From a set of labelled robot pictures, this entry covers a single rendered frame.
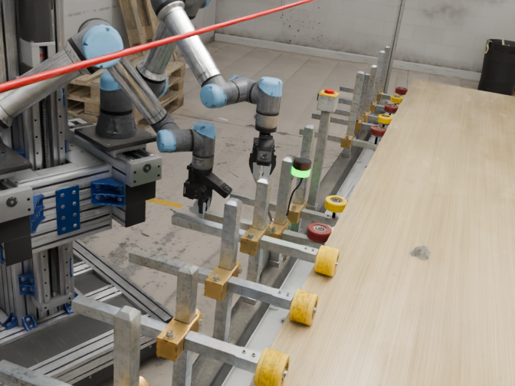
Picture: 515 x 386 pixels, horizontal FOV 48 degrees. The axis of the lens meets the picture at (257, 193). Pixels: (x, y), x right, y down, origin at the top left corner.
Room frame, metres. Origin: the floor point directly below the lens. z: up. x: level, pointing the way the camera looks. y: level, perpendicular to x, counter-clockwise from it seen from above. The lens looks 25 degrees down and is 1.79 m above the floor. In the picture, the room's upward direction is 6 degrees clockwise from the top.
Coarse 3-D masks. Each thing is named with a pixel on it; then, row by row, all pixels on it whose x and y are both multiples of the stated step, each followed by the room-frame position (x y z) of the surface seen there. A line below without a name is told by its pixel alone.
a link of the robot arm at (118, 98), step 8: (104, 72) 2.04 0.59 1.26; (104, 80) 1.99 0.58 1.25; (112, 80) 1.98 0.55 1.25; (104, 88) 1.99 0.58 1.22; (112, 88) 1.98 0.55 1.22; (120, 88) 1.98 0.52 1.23; (104, 96) 1.99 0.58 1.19; (112, 96) 1.98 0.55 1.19; (120, 96) 1.99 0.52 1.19; (104, 104) 1.99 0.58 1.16; (112, 104) 1.98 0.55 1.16; (120, 104) 1.99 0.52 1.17; (128, 104) 2.01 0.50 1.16
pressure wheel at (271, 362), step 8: (264, 352) 0.97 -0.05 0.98; (272, 352) 0.97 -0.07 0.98; (280, 352) 0.98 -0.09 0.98; (264, 360) 0.95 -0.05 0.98; (272, 360) 0.95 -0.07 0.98; (280, 360) 0.95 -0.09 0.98; (288, 360) 0.97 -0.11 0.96; (256, 368) 0.94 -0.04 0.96; (264, 368) 0.94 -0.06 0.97; (272, 368) 0.93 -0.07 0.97; (280, 368) 0.93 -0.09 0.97; (288, 368) 0.99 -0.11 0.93; (256, 376) 0.93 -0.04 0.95; (264, 376) 0.93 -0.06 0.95; (272, 376) 0.92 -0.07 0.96; (280, 376) 0.92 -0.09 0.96; (256, 384) 0.94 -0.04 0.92; (264, 384) 0.93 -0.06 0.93; (272, 384) 0.92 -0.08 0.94; (280, 384) 0.93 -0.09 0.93
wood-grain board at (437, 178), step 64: (448, 128) 3.06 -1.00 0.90; (512, 128) 3.20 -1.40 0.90; (384, 192) 2.07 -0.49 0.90; (448, 192) 2.15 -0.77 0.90; (512, 192) 2.22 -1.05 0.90; (384, 256) 1.57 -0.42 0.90; (448, 256) 1.62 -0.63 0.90; (512, 256) 1.67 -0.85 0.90; (320, 320) 1.21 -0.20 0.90; (384, 320) 1.24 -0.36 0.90; (448, 320) 1.27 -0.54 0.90; (512, 320) 1.30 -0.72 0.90; (320, 384) 0.98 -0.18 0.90; (384, 384) 1.00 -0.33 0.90; (448, 384) 1.02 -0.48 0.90; (512, 384) 1.05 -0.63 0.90
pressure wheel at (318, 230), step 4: (312, 224) 1.72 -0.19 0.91; (316, 224) 1.72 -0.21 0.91; (320, 224) 1.73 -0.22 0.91; (324, 224) 1.73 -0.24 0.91; (308, 228) 1.69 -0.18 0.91; (312, 228) 1.69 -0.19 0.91; (316, 228) 1.70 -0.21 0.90; (320, 228) 1.70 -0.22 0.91; (324, 228) 1.71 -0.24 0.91; (328, 228) 1.71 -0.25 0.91; (308, 232) 1.69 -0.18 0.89; (312, 232) 1.67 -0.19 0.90; (316, 232) 1.67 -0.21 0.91; (320, 232) 1.67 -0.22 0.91; (324, 232) 1.68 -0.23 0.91; (328, 232) 1.68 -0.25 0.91; (308, 236) 1.68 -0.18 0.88; (312, 236) 1.67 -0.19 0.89; (316, 236) 1.66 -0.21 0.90; (320, 236) 1.66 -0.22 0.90; (324, 236) 1.67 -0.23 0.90; (328, 236) 1.67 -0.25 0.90; (316, 240) 1.66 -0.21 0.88; (320, 240) 1.66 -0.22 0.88; (324, 240) 1.67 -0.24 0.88
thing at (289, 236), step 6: (210, 210) 1.83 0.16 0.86; (210, 216) 1.80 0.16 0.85; (216, 216) 1.80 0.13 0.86; (222, 216) 1.80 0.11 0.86; (216, 222) 1.80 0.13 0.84; (222, 222) 1.79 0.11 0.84; (240, 222) 1.77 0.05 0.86; (246, 222) 1.77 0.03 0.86; (240, 228) 1.77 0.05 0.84; (246, 228) 1.76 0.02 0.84; (282, 234) 1.72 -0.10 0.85; (288, 234) 1.72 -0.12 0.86; (294, 234) 1.72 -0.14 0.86; (300, 234) 1.73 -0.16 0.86; (288, 240) 1.72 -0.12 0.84; (294, 240) 1.71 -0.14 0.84; (300, 240) 1.70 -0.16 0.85; (306, 240) 1.70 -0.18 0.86; (312, 240) 1.69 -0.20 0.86; (312, 246) 1.69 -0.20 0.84; (318, 246) 1.68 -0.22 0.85
